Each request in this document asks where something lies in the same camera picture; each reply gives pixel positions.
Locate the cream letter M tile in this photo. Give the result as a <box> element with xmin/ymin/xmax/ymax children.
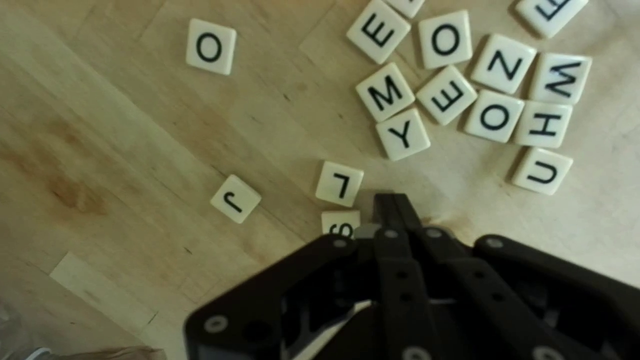
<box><xmin>354</xmin><ymin>61</ymin><xmax>419</xmax><ymax>123</ymax></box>

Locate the cream letter H tile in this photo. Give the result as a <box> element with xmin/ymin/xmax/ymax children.
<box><xmin>512</xmin><ymin>98</ymin><xmax>576</xmax><ymax>150</ymax></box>

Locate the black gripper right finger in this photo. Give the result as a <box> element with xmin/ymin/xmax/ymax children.
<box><xmin>396</xmin><ymin>191</ymin><xmax>640</xmax><ymax>360</ymax></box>

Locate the cream letter Z tile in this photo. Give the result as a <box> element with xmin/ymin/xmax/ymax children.
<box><xmin>468</xmin><ymin>32</ymin><xmax>540</xmax><ymax>95</ymax></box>

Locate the cream letter U tile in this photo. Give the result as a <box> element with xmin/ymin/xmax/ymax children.
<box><xmin>510</xmin><ymin>145</ymin><xmax>576</xmax><ymax>198</ymax></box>

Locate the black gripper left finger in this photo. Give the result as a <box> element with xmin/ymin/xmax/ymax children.
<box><xmin>185</xmin><ymin>191</ymin><xmax>443</xmax><ymax>360</ymax></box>

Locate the cream letter S tile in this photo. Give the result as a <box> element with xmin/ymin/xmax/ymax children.
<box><xmin>320</xmin><ymin>207</ymin><xmax>362</xmax><ymax>240</ymax></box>

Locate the cream letter Y tile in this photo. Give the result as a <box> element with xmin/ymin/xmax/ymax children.
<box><xmin>375</xmin><ymin>106</ymin><xmax>433</xmax><ymax>163</ymax></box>

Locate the cream letter J tile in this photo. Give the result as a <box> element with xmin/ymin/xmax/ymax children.
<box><xmin>208</xmin><ymin>171</ymin><xmax>265</xmax><ymax>226</ymax></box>

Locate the cream letter W tile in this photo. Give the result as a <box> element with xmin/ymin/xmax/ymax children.
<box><xmin>527</xmin><ymin>49</ymin><xmax>595</xmax><ymax>106</ymax></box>

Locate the cream letter O tile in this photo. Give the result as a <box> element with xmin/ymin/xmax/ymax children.
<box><xmin>463</xmin><ymin>87</ymin><xmax>528</xmax><ymax>145</ymax></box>
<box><xmin>417</xmin><ymin>7</ymin><xmax>477</xmax><ymax>72</ymax></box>
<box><xmin>185</xmin><ymin>15</ymin><xmax>241</xmax><ymax>78</ymax></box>

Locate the cream letter L tile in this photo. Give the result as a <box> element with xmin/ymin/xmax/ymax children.
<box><xmin>314</xmin><ymin>159</ymin><xmax>366</xmax><ymax>209</ymax></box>

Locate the cream letter E tile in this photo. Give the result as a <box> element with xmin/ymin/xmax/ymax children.
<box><xmin>510</xmin><ymin>0</ymin><xmax>592</xmax><ymax>40</ymax></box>
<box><xmin>415</xmin><ymin>64</ymin><xmax>480</xmax><ymax>128</ymax></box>
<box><xmin>344</xmin><ymin>0</ymin><xmax>415</xmax><ymax>66</ymax></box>

